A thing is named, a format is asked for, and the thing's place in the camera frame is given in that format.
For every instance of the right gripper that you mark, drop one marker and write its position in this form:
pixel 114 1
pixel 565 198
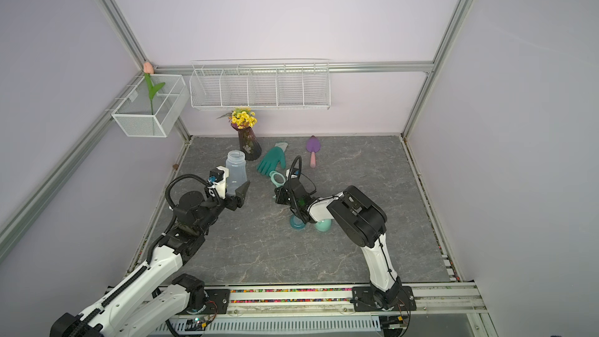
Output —
pixel 278 194

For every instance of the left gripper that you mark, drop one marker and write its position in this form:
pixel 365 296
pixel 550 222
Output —
pixel 238 200

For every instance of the clear plastic baby bottle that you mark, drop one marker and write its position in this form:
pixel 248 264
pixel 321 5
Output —
pixel 236 164

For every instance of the teal bottle collar with nipple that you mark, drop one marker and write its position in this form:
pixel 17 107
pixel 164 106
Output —
pixel 296 223

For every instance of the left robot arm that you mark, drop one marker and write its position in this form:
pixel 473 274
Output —
pixel 154 291

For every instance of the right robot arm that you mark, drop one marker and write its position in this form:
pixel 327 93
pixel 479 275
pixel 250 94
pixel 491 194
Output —
pixel 362 221

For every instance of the green rubber glove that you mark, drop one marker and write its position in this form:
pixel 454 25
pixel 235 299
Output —
pixel 273 159

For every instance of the mint green bottle cap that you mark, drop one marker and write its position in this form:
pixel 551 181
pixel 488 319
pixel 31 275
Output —
pixel 324 225

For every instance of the dark purple glass vase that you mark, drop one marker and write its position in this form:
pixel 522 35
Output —
pixel 249 144

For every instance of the yellow flower bouquet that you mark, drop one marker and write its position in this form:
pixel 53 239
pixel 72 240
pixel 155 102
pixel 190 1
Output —
pixel 240 118

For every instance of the colourful bead strip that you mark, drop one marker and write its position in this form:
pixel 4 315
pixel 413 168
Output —
pixel 294 294

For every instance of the pink artificial tulip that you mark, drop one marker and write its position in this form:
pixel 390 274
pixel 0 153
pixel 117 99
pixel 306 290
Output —
pixel 153 89

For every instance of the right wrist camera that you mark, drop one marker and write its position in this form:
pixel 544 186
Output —
pixel 293 173

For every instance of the purple trowel with pink handle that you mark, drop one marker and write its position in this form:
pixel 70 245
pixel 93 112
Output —
pixel 313 146

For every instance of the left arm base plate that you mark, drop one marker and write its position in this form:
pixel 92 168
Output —
pixel 208 302

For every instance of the white wire wall shelf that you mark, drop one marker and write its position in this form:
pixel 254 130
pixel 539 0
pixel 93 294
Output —
pixel 261 84

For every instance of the white mesh wall basket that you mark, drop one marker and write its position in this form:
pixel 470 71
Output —
pixel 133 113

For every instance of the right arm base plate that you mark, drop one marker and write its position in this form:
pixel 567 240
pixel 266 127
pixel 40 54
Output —
pixel 370 299

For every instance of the white vented cable duct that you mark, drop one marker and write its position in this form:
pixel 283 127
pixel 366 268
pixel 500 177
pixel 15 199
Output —
pixel 277 326

